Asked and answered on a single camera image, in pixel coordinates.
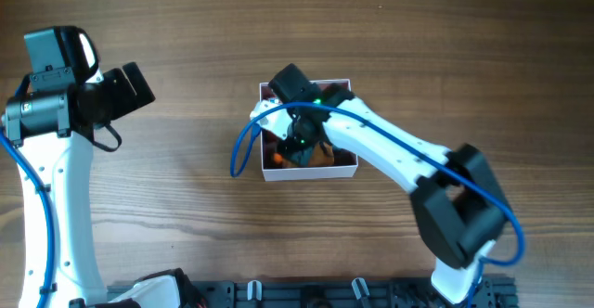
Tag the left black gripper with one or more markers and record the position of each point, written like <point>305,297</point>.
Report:
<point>132,98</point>

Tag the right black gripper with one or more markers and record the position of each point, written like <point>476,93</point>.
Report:
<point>302,149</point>

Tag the brown plush toy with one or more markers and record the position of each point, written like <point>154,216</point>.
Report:
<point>320,155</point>

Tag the red toy fire truck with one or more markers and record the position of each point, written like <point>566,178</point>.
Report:
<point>271,100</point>

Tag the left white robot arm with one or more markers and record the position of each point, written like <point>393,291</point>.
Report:
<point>49,132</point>

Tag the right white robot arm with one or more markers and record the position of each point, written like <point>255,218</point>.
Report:
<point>459,206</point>

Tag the white box with brown interior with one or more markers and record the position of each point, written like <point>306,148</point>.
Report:
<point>344,166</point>

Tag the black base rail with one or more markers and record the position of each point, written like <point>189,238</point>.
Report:
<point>493,292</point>

